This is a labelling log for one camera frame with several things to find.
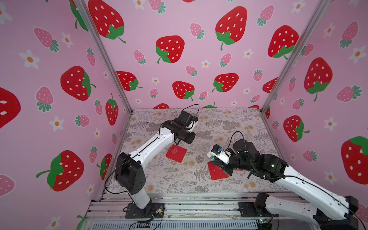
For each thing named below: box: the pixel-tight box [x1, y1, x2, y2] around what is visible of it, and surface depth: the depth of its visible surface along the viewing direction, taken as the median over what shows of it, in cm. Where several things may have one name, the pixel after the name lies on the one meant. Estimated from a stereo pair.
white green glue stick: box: [206, 152, 216, 162], surface depth 65 cm
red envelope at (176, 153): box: [165, 144, 188, 163], surface depth 97 cm
